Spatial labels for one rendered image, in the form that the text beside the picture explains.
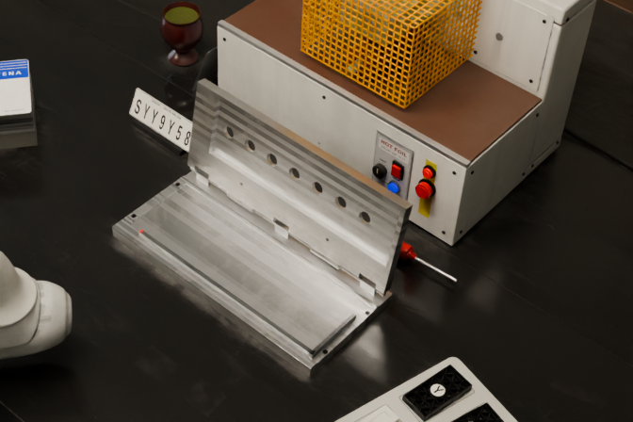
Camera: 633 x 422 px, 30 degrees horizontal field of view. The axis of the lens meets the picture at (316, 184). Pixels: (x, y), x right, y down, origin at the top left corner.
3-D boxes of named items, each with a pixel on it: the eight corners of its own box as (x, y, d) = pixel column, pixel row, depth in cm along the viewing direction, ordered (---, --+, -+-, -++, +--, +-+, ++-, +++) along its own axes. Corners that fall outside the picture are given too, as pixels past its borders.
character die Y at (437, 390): (401, 399, 178) (402, 395, 177) (448, 368, 183) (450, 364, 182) (423, 422, 175) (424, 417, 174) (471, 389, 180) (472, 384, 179)
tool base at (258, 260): (112, 235, 201) (111, 220, 198) (198, 173, 212) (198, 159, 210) (309, 378, 181) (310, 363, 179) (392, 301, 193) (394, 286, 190)
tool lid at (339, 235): (197, 81, 198) (204, 77, 199) (186, 171, 209) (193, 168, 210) (406, 208, 178) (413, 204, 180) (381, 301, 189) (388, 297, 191)
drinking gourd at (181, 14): (212, 63, 235) (211, 18, 228) (173, 75, 232) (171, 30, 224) (192, 40, 240) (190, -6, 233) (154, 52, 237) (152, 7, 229)
